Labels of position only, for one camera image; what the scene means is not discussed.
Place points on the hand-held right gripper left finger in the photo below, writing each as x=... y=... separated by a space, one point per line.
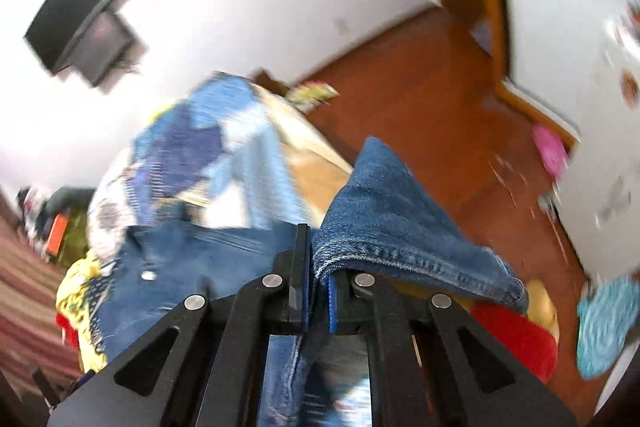
x=305 y=307

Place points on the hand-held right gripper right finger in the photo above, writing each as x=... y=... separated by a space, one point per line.
x=334 y=307

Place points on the blue denim jeans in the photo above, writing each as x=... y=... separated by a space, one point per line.
x=390 y=207

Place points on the pile of clothes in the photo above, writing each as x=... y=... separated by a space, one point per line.
x=30 y=212

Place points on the red fuzzy cushion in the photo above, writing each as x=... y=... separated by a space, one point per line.
x=515 y=342

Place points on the patchwork bed sheet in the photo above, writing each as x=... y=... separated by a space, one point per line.
x=175 y=142

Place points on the yellow snack packet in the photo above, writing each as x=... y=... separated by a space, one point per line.
x=315 y=96

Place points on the yellow cartoon fleece blanket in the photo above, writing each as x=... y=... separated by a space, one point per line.
x=80 y=292

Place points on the green bag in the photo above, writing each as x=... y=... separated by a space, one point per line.
x=77 y=237

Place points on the red plush toy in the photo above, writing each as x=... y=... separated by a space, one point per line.
x=66 y=329

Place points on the orange box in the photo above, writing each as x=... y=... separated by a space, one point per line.
x=56 y=234

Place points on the dark grey pillow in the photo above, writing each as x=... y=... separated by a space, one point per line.
x=70 y=197

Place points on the pink slipper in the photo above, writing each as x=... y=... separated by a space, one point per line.
x=550 y=149

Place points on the teal knitted cloth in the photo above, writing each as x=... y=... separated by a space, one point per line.
x=605 y=327

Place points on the white cabinet with stickers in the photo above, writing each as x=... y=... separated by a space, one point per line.
x=605 y=147

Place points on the black wall television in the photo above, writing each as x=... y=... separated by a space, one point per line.
x=75 y=17

